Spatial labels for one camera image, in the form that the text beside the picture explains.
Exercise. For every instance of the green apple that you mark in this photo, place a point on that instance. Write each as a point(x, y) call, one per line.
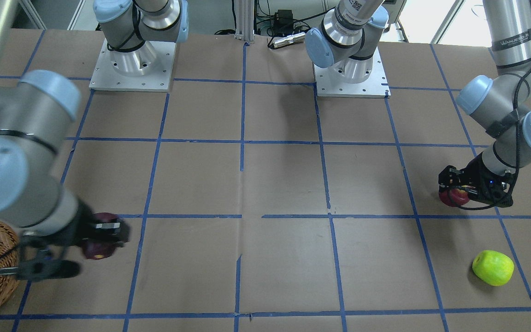
point(493, 267)

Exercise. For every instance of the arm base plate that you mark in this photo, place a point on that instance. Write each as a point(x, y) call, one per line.
point(147, 69)
point(367, 80)

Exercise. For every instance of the black power adapter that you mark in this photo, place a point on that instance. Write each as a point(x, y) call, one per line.
point(282, 18)

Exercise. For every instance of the red yellow apple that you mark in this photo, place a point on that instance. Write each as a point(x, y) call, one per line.
point(453, 196)

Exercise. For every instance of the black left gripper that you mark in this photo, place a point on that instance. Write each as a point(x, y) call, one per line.
point(474, 174)

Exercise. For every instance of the dark purple apple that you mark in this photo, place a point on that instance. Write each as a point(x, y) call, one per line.
point(92, 249)

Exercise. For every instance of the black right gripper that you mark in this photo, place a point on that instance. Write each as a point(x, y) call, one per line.
point(82, 228)

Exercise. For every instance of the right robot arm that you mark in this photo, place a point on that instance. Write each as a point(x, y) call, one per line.
point(34, 118)

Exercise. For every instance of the silver cylindrical connector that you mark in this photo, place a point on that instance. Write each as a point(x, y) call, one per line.
point(287, 41)

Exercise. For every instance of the aluminium frame post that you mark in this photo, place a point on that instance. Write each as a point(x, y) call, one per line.
point(244, 19)

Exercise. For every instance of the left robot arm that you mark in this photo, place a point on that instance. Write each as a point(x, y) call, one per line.
point(347, 38)

